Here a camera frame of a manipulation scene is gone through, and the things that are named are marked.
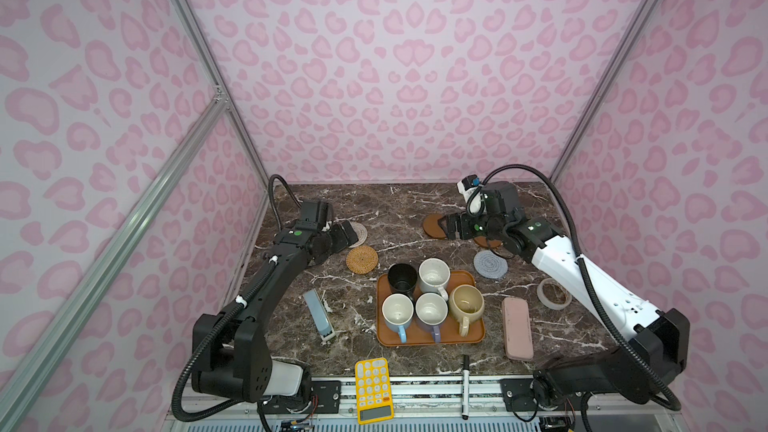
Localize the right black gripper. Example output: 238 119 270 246
436 208 507 241

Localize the black cup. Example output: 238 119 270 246
387 263 418 301

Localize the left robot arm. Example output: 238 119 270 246
189 221 358 402

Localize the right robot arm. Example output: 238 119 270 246
438 213 690 411

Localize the white woven coaster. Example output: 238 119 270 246
350 222 368 248

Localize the brown wooden coaster left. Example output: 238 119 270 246
422 213 447 240

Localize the brown wooden coaster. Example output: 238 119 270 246
422 213 447 240
474 236 503 250

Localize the tan rattan coaster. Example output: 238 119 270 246
346 245 379 275

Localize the brown wooden coaster right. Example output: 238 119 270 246
474 236 503 250

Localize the grey woven coaster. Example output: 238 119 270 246
473 250 508 280

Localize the white speckled mug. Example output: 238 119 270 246
418 258 451 301

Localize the cream yellow mug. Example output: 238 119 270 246
448 284 485 337

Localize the blue grey stapler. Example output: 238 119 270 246
303 289 336 343

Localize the lilac mug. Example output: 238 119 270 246
414 293 449 344

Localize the blue mug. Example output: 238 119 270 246
381 293 414 344

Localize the white tape roll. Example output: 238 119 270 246
536 278 573 311

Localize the pink case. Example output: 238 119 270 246
502 297 534 361

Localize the black marker pen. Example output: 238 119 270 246
461 354 470 421

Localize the yellow calculator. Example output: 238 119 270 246
354 358 394 425

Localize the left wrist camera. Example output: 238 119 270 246
296 200 333 231

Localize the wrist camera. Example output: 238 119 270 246
457 174 482 214
296 200 333 231

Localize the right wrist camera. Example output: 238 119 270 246
457 174 482 214

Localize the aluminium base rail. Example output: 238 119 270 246
161 374 691 432

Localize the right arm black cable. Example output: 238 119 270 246
479 163 682 412

